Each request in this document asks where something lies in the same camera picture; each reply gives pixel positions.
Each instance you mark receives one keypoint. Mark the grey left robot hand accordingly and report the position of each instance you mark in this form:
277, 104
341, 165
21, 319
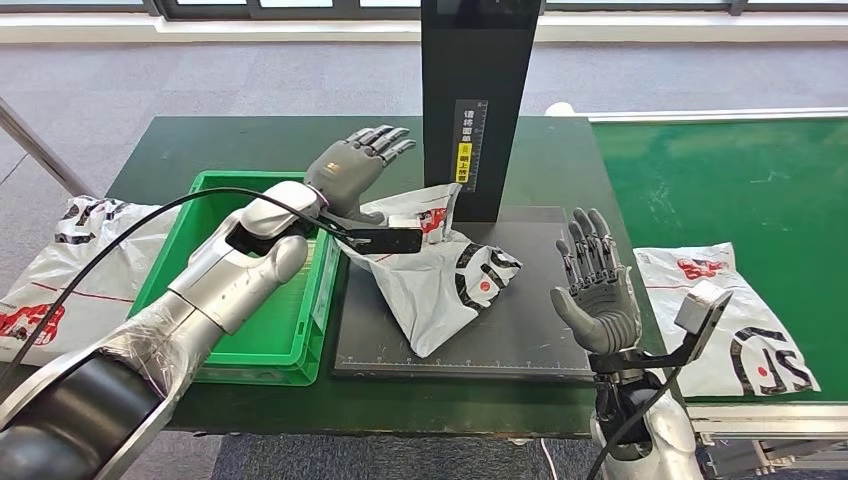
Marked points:
344, 172

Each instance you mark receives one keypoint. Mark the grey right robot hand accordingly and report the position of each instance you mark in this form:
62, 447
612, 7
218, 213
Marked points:
603, 311

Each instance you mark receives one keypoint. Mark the white parcel bag black logo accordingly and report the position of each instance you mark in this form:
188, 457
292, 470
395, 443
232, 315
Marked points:
430, 298
748, 305

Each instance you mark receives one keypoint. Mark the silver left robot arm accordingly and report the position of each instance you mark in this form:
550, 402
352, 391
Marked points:
218, 285

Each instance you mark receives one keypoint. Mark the black inbound scanner machine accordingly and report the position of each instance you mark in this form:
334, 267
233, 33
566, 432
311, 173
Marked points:
477, 66

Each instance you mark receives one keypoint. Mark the green conveyor belt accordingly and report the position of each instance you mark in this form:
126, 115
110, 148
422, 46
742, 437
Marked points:
729, 185

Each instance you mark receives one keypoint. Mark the white parcel bag red print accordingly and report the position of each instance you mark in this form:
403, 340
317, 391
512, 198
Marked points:
119, 285

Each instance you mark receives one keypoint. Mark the dark green table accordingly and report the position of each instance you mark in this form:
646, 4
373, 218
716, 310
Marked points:
265, 142

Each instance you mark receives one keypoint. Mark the ruler label sticker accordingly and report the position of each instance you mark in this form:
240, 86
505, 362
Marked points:
470, 146

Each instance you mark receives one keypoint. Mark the white window sill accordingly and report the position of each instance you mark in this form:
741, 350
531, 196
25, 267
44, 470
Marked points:
265, 30

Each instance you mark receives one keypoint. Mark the green plastic crate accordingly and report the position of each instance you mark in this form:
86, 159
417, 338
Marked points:
278, 331

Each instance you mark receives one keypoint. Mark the white rounded end cap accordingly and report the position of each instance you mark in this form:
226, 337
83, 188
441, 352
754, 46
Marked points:
560, 109

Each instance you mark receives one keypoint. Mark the grey metal pole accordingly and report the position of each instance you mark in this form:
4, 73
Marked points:
40, 149

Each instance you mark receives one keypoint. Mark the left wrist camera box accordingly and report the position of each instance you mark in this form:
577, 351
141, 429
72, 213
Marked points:
391, 242

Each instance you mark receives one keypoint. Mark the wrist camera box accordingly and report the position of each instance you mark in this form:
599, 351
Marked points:
391, 242
699, 308

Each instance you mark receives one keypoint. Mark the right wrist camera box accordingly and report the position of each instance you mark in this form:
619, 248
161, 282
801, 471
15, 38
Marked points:
699, 308

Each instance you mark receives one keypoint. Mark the aluminium conveyor frame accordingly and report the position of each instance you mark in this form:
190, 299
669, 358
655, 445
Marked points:
762, 417

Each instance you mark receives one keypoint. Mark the dark window frame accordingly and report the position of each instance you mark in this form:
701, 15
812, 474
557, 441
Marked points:
212, 13

